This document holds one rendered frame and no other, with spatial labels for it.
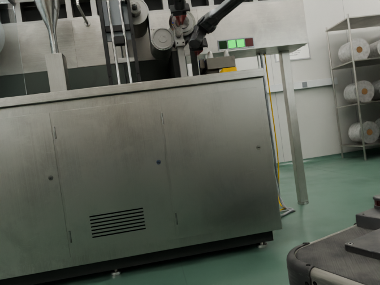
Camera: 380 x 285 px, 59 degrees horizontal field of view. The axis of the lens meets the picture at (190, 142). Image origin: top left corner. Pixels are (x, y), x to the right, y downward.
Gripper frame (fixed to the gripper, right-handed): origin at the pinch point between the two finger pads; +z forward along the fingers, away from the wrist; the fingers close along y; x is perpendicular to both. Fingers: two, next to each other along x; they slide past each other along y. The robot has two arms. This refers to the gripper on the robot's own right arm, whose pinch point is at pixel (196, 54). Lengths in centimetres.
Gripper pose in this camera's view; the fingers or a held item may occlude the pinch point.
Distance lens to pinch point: 195.2
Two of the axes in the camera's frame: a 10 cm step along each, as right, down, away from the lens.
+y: 9.8, -1.3, 1.3
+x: -1.7, -8.7, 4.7
